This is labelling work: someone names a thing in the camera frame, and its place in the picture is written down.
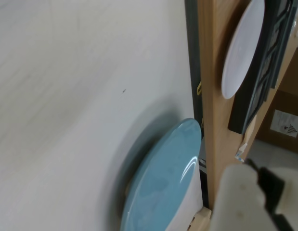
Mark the white printed box label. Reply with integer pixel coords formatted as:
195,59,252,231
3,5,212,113
271,109,298,138

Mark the light wooden block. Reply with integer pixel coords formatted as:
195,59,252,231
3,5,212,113
187,206,212,231

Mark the black dish rack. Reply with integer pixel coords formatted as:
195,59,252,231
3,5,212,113
227,0,298,134

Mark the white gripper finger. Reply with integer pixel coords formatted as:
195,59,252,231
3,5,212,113
209,163,292,231

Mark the brown wooden plank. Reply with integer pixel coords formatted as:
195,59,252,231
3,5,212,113
196,0,298,210

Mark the dark-tipped gripper finger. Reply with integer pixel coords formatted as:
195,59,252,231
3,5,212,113
245,159,298,231

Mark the blue white tape strip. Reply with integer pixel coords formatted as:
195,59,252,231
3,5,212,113
234,141,248,161

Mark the white round disc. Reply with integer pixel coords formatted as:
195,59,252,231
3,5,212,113
221,0,265,100

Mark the brown cardboard box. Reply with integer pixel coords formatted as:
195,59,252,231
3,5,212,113
256,47,298,151

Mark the blue round dish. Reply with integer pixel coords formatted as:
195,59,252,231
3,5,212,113
119,117,202,231

